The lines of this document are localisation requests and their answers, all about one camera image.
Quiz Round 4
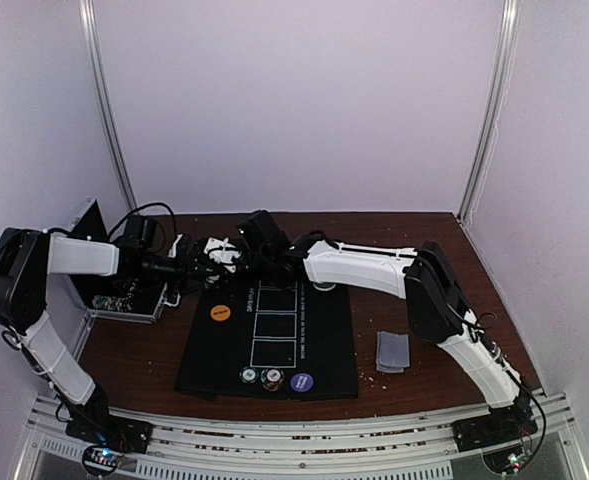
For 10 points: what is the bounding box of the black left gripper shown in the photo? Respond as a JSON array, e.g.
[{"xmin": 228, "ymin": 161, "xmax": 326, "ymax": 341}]
[{"xmin": 133, "ymin": 246, "xmax": 219, "ymax": 295}]

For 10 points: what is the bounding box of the orange big blind button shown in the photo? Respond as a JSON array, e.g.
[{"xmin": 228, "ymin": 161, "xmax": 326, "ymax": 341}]
[{"xmin": 210, "ymin": 304, "xmax": 232, "ymax": 323}]

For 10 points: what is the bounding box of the dark dealer button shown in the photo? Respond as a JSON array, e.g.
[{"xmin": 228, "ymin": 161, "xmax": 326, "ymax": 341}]
[{"xmin": 313, "ymin": 282, "xmax": 336, "ymax": 292}]

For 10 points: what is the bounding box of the mixed colour chip stack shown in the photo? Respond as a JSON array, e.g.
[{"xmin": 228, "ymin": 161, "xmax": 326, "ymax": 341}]
[{"xmin": 260, "ymin": 368, "xmax": 285, "ymax": 392}]

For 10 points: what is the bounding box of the purple small blind button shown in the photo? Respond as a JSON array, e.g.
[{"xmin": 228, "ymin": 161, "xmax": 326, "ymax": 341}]
[{"xmin": 290, "ymin": 372, "xmax": 315, "ymax": 394}]

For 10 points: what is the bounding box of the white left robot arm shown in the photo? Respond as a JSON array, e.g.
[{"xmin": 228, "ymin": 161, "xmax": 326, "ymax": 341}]
[{"xmin": 0, "ymin": 214, "xmax": 222, "ymax": 452}]

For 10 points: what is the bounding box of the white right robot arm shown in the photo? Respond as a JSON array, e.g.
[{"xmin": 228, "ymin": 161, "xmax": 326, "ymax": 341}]
[{"xmin": 198, "ymin": 210, "xmax": 548, "ymax": 450}]

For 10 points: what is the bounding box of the black poker play mat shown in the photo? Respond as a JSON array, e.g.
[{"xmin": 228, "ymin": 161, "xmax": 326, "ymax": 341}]
[{"xmin": 174, "ymin": 281, "xmax": 358, "ymax": 401}]

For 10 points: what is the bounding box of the aluminium poker chip case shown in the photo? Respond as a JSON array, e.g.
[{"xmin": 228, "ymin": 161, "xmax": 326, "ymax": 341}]
[{"xmin": 65, "ymin": 198, "xmax": 179, "ymax": 324}]

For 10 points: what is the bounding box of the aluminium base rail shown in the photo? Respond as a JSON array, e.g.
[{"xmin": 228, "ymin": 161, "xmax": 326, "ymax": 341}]
[{"xmin": 10, "ymin": 391, "xmax": 589, "ymax": 479}]

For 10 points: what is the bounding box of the aluminium frame post left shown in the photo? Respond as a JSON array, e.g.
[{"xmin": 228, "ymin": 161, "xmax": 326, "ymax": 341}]
[{"xmin": 79, "ymin": 0, "xmax": 138, "ymax": 210}]

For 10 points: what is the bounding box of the aluminium frame post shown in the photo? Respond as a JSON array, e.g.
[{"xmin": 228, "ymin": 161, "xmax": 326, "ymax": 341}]
[
  {"xmin": 79, "ymin": 0, "xmax": 138, "ymax": 210},
  {"xmin": 458, "ymin": 0, "xmax": 521, "ymax": 227}
]

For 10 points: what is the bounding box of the aluminium frame post right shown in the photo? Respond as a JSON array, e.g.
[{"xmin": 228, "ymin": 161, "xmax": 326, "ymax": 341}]
[{"xmin": 458, "ymin": 0, "xmax": 521, "ymax": 227}]

